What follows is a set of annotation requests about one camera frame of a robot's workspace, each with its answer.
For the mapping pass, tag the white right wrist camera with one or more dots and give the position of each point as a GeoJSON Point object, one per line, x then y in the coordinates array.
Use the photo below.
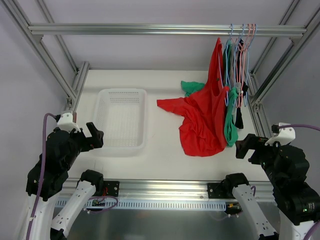
{"type": "Point", "coordinates": [283, 133]}

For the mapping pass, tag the black mounting plate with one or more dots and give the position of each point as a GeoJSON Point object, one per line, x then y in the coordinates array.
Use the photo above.
{"type": "Point", "coordinates": [110, 188]}
{"type": "Point", "coordinates": [216, 190]}

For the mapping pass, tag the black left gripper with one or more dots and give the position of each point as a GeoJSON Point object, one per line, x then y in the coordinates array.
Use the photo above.
{"type": "Point", "coordinates": [83, 139]}

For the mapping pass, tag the white plastic perforated basket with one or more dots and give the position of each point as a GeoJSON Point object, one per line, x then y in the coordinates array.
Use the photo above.
{"type": "Point", "coordinates": [121, 113]}

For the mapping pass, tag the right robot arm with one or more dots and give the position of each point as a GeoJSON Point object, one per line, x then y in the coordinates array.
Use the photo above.
{"type": "Point", "coordinates": [286, 167]}

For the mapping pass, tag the grey garment on hanger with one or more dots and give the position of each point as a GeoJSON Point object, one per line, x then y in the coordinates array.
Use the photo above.
{"type": "Point", "coordinates": [236, 84]}

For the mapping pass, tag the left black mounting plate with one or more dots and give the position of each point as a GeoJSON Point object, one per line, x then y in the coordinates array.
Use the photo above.
{"type": "Point", "coordinates": [110, 188]}

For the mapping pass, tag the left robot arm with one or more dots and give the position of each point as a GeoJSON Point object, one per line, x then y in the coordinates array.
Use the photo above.
{"type": "Point", "coordinates": [45, 182]}

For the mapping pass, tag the aluminium frame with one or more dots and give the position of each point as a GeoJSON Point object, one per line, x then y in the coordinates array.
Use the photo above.
{"type": "Point", "coordinates": [33, 34]}

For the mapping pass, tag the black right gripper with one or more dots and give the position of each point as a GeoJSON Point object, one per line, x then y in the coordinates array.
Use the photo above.
{"type": "Point", "coordinates": [254, 150]}

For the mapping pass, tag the black garment on hanger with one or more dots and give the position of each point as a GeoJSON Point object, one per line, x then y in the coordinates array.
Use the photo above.
{"type": "Point", "coordinates": [241, 56]}

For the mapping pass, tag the green tank top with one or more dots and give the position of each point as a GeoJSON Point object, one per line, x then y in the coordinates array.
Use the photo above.
{"type": "Point", "coordinates": [230, 129]}

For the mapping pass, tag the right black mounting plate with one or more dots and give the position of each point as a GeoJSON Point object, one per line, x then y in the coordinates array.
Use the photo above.
{"type": "Point", "coordinates": [216, 190]}

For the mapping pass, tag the pink wire hanger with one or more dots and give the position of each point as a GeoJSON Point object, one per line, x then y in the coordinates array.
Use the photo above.
{"type": "Point", "coordinates": [251, 38]}

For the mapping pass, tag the white slotted cable duct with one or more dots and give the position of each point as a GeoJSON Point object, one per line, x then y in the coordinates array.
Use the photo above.
{"type": "Point", "coordinates": [138, 204]}

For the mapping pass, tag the red tank top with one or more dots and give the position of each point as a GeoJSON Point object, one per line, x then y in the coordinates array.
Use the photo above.
{"type": "Point", "coordinates": [202, 130]}

